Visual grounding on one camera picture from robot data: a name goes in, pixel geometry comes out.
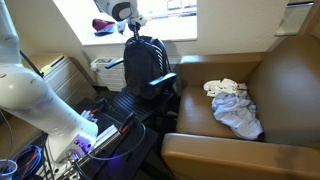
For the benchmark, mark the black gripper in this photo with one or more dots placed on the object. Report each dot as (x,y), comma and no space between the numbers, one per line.
(135,26)

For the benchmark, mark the black backpack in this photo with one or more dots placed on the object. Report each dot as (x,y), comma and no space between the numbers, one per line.
(143,66)

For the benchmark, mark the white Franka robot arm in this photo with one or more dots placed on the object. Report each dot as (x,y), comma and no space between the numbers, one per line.
(26,90)

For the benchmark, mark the black slatted office chair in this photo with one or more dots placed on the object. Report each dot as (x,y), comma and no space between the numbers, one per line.
(133,105)

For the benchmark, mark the brown leather couch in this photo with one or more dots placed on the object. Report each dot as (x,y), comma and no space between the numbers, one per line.
(196,116)

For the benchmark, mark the maroon and blue cap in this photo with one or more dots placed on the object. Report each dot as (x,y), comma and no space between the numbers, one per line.
(101,25)

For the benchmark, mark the large window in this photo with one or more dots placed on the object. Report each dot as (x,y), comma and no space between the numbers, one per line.
(166,8)

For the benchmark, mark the black clamp orange trigger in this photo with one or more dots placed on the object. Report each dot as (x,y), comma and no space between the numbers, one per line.
(128,121)
(99,106)

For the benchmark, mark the light wooden drawer cabinet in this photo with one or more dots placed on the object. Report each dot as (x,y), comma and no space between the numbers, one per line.
(66,80)

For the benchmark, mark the white ribbed block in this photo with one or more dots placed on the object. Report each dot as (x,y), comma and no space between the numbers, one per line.
(88,116)

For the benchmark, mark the yellow sticky note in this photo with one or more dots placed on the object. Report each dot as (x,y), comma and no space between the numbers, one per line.
(46,69)

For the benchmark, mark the white crumpled towel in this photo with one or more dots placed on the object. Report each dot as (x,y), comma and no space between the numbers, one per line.
(220,86)

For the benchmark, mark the black robot table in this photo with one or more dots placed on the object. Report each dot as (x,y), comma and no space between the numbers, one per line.
(133,156)

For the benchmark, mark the light blue crumpled cloth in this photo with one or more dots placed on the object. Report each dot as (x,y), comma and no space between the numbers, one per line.
(236,113)

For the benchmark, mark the small side window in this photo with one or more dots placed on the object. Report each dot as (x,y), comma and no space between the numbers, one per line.
(293,18)

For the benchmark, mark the white paper cup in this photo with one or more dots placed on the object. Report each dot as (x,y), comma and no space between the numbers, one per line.
(8,171)

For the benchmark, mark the white wall radiator unit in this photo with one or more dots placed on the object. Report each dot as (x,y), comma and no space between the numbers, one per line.
(111,78)

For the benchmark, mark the aluminium robot base mount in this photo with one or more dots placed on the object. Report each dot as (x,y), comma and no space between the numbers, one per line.
(103,135)

